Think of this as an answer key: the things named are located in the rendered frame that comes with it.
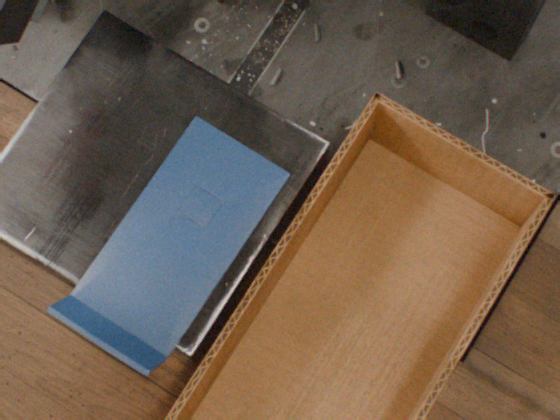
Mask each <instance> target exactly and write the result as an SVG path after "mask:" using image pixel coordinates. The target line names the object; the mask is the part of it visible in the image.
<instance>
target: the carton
mask: <svg viewBox="0 0 560 420"><path fill-rule="evenodd" d="M555 196H556V195H555V194H554V193H552V192H550V191H548V190H547V189H545V188H543V187H540V186H538V185H536V184H535V183H533V182H531V181H529V179H527V178H525V177H524V176H522V175H520V174H518V173H517V172H515V171H513V170H511V169H510V168H508V167H506V166H505V165H503V164H501V163H499V162H498V161H496V160H494V159H492V158H491V157H489V156H487V155H486V154H484V153H482V152H480V151H479V150H477V149H475V148H473V147H472V146H470V145H468V144H467V143H465V142H463V141H462V140H459V139H457V138H455V137H454V136H452V135H450V134H449V133H447V132H445V131H443V130H442V129H440V128H438V127H436V126H435V125H433V124H431V123H430V122H428V121H426V120H424V119H423V118H421V117H419V116H417V115H416V114H414V113H412V112H411V111H409V110H407V109H406V108H405V107H403V106H401V105H399V104H398V103H396V102H394V101H393V100H391V99H389V98H387V97H386V96H384V95H382V94H380V93H379V92H376V93H374V95H373V96H372V98H371V99H370V101H369V102H368V104H367V106H366V107H365V109H364V110H363V112H362V113H361V115H360V116H359V118H358V119H357V121H356V123H355V124H354V127H353V129H352V130H351V132H350V133H349V135H348V137H347V138H346V140H345V141H344V143H343V144H342V146H341V147H340V148H339V150H338V151H337V153H336V154H335V156H334V157H333V159H332V160H331V162H330V164H329V165H328V167H327V168H326V170H325V171H324V173H323V174H322V176H321V177H320V179H319V181H318V182H317V184H316V185H315V187H314V188H313V190H312V191H311V193H310V195H309V196H308V197H307V198H306V200H305V201H304V204H303V206H302V208H301V209H300V211H299V212H298V214H297V215H296V217H295V218H294V220H293V222H292V223H291V225H290V226H289V228H288V229H287V231H286V232H285V234H284V235H283V237H282V239H281V240H280V242H279V243H278V244H277V245H276V247H275V248H274V250H273V252H272V253H271V255H270V256H269V258H268V259H267V261H266V262H265V264H264V266H263V267H262V269H261V270H260V272H259V273H258V276H257V278H256V280H255V281H254V283H253V284H252V286H251V287H250V289H249V290H248V291H247V292H246V294H245V296H244V297H243V299H242V300H241V302H240V303H239V305H238V306H237V308H236V310H235V311H234V313H233V314H232V316H231V317H230V319H229V320H228V322H227V324H226V325H225V327H224V328H223V330H222V331H221V333H220V334H219V336H218V337H217V339H216V340H215V341H214V343H213V344H212V346H211V347H210V349H209V352H208V354H207V355H206V357H205V358H204V360H203V361H202V363H201V364H200V366H199V368H198V369H197V371H196V372H195V374H194V375H193V377H192V378H191V380H190V382H189V383H188V385H187V386H186V388H185V389H184V391H183V392H182V394H180V396H179V398H178V399H177V401H176V402H175V404H174V405H173V407H172V408H171V410H170V412H169V413H168V415H167V416H166V418H165V419H164V420H424V418H425V416H426V414H427V413H428V411H429V409H430V408H431V406H432V404H433V403H434V402H435V400H436V398H437V397H438V395H439V393H440V392H441V390H442V388H443V387H444V385H445V383H446V382H447V380H448V378H449V376H450V375H451V373H452V371H453V370H454V368H455V366H456V365H457V363H458V361H459V359H460V358H461V356H462V354H463V353H464V349H465V348H466V347H467V345H468V344H469V342H470V340H471V338H472V337H473V335H474V333H475V332H476V330H477V328H478V327H479V325H480V323H481V321H482V320H483V318H484V316H485V315H486V313H487V311H488V310H489V308H490V306H491V304H492V303H493V301H494V299H495V298H496V296H497V295H498V294H499V292H500V290H501V289H502V287H503V285H504V283H505V282H506V280H507V278H508V277H509V275H510V273H511V272H512V270H513V268H514V266H515V265H516V263H517V261H518V260H519V258H520V256H521V255H522V253H523V251H524V250H525V246H526V244H527V243H528V242H529V240H530V239H531V237H532V235H533V234H534V232H535V230H536V228H537V227H538V225H539V223H540V222H541V220H542V218H543V217H544V215H545V213H546V212H547V210H548V208H549V206H550V205H551V203H552V201H553V200H554V198H555Z"/></svg>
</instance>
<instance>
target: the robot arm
mask: <svg viewBox="0 0 560 420"><path fill-rule="evenodd" d="M48 1H49V0H0V46H1V45H8V44H16V43H19V41H20V39H21V37H22V35H23V33H24V31H25V29H26V27H27V24H28V22H29V20H30V21H33V22H35V23H38V21H39V19H40V17H41V15H42V13H43V11H44V9H45V7H46V5H47V3H48Z"/></svg>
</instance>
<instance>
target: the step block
mask: <svg viewBox="0 0 560 420"><path fill-rule="evenodd" d="M544 2H545V0H494V1H491V2H490V3H489V2H487V3H484V4H483V3H482V4H481V5H479V4H477V5H476V6H475V5H472V7H471V6H469V5H467V4H466V3H464V2H462V1H460V0H431V1H430V3H429V5H428V6H427V8H426V9H425V12H424V14H425V15H427V16H428V17H430V18H432V19H435V20H437V21H439V22H441V23H443V24H444V25H446V26H448V27H450V28H451V29H453V30H455V31H457V32H458V33H460V34H462V35H464V36H466V37H467V38H469V39H471V40H473V41H474V42H476V43H478V44H480V45H481V46H482V47H484V48H486V49H488V50H489V51H491V52H493V53H495V54H496V55H498V56H500V57H502V58H503V59H505V60H507V61H509V62H510V61H511V60H512V58H513V56H514V55H515V53H516V51H517V50H518V48H519V47H520V45H521V43H522V42H523V40H524V38H525V37H526V35H527V34H528V32H529V30H530V29H531V27H532V25H533V23H534V21H535V19H536V17H537V15H538V13H539V12H540V10H541V8H542V6H543V4H544Z"/></svg>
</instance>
